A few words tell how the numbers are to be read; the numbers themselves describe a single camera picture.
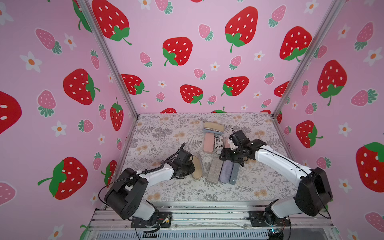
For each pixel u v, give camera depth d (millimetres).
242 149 604
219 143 1009
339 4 675
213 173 863
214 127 1115
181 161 702
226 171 880
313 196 414
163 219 723
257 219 734
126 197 434
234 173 838
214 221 747
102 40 785
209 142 1045
